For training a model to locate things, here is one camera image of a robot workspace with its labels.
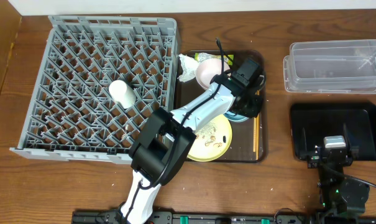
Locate crumpled white napkin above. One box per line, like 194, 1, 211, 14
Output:
178, 54, 199, 82

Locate white plastic cup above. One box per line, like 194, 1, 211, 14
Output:
109, 80, 136, 109

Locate pink bowl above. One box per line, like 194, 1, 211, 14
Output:
196, 58, 222, 90

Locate clear plastic bin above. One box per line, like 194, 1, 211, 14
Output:
283, 39, 376, 95

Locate green snack wrapper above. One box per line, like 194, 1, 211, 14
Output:
194, 52, 234, 65

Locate black plastic bin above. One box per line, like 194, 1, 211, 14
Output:
290, 102, 376, 161

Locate light blue bowl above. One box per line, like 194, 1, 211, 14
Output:
224, 111, 249, 123

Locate grey plastic dish rack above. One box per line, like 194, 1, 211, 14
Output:
13, 16, 180, 164

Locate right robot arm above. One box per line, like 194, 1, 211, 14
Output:
301, 124, 376, 224

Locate yellow plate with crumbs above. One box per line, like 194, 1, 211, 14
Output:
187, 114, 232, 162

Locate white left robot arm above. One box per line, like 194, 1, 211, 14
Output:
116, 58, 266, 223

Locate dark brown serving tray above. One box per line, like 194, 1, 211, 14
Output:
173, 50, 267, 163

